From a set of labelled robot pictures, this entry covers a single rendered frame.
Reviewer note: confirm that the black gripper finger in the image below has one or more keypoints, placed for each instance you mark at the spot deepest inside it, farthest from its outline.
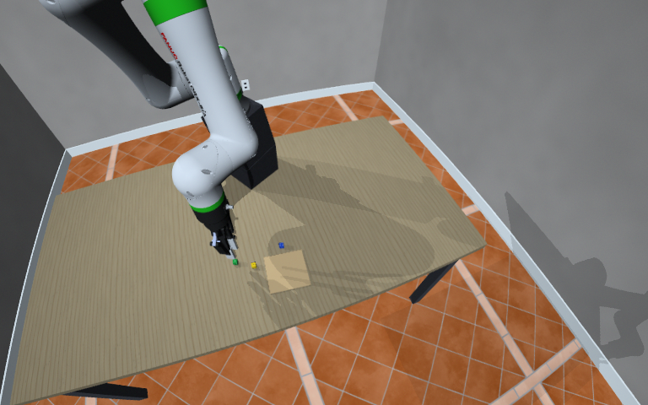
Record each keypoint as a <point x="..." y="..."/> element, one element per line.
<point x="222" y="248"/>
<point x="231" y="238"/>

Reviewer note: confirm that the beige square mat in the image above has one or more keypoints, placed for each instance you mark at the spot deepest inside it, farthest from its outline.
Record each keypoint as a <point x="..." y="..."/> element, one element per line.
<point x="286" y="271"/>

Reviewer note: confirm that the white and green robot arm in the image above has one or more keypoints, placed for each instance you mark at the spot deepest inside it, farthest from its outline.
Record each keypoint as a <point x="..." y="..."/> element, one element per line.
<point x="187" y="30"/>

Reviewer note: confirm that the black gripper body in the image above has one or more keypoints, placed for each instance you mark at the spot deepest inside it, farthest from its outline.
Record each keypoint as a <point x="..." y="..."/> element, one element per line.
<point x="216" y="228"/>

